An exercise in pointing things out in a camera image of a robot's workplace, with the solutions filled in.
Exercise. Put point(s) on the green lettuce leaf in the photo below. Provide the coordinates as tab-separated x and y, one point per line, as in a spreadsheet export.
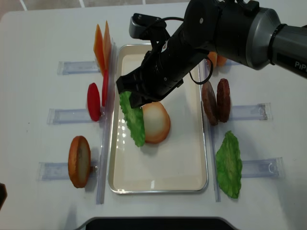
229	166
133	118

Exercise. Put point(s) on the brown meat patty outer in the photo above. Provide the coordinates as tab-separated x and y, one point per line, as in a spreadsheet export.
223	100

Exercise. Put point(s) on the orange cheese slice back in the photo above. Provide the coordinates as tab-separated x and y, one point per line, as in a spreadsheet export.
98	49

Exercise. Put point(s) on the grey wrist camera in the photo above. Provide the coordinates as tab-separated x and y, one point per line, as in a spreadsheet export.
138	26

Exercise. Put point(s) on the brown meat patty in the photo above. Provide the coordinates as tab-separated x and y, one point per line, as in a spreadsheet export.
223	100
209	103

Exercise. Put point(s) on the brown meat patty inner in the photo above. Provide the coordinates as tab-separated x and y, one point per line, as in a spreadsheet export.
209	103

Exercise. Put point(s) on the orange cheese slice front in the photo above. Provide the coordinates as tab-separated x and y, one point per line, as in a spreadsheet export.
107	45

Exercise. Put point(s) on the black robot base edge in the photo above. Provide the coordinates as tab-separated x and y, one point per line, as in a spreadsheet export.
161	223

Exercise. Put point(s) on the green lettuce leaf in rack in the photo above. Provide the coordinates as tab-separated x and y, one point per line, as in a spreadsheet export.
229	166

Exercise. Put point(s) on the orange cheese slice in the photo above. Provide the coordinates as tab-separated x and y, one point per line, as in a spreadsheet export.
107	45
98	49

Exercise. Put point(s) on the clear acrylic rack left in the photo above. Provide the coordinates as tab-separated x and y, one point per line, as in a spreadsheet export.
48	171

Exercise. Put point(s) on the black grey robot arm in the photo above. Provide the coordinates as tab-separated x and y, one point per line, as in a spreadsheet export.
240	31

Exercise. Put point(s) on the orange bread slice far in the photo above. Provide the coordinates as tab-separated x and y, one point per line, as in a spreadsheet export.
212	58

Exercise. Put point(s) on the white rectangular tray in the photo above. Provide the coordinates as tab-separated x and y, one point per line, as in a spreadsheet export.
177	164

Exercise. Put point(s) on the bread slice standing left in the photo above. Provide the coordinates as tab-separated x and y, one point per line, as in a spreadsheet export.
79	162

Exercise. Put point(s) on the clear acrylic rack right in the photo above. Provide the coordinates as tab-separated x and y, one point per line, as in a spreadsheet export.
267	168

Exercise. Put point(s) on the red tomato slice outer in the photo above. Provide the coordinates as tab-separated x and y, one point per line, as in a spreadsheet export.
93	102

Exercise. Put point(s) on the round bread slice on tray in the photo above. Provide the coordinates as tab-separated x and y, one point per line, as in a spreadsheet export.
156	122

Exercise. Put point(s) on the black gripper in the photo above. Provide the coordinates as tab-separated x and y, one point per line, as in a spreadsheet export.
172	57

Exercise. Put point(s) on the clear acrylic rack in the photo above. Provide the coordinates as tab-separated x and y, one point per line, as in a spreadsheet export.
267	168
48	171

